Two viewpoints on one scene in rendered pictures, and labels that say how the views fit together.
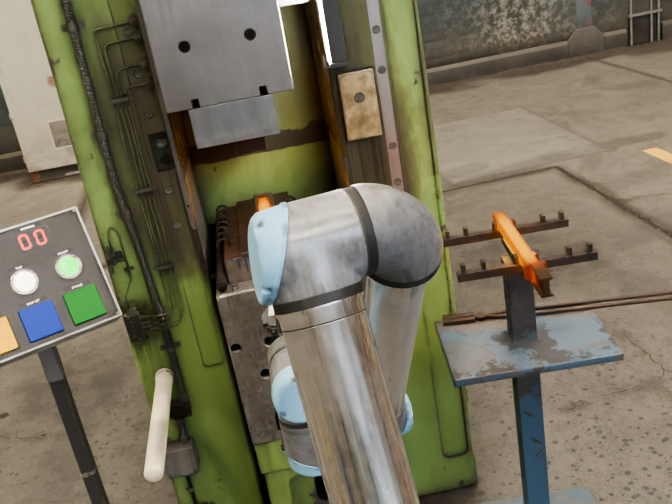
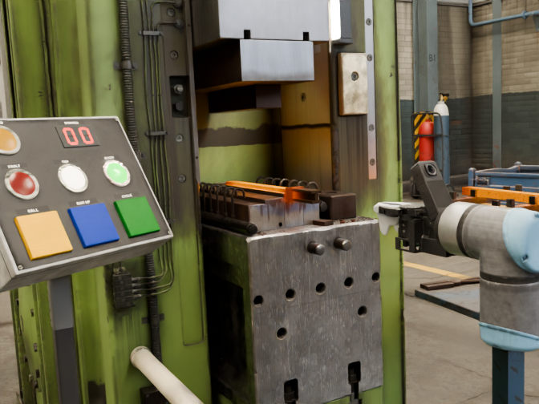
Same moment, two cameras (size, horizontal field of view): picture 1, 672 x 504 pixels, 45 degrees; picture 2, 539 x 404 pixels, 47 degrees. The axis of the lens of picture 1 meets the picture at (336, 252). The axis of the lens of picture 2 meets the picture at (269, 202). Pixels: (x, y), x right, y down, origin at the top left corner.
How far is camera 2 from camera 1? 113 cm
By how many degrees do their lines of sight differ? 28
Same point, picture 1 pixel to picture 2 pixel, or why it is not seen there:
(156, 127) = (179, 70)
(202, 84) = (256, 17)
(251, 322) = (277, 271)
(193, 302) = (184, 267)
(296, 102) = not seen: hidden behind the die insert
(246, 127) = (287, 68)
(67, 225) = (111, 131)
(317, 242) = not seen: outside the picture
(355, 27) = (354, 15)
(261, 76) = (305, 22)
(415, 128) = (387, 115)
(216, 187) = not seen: hidden behind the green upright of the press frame
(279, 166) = (232, 162)
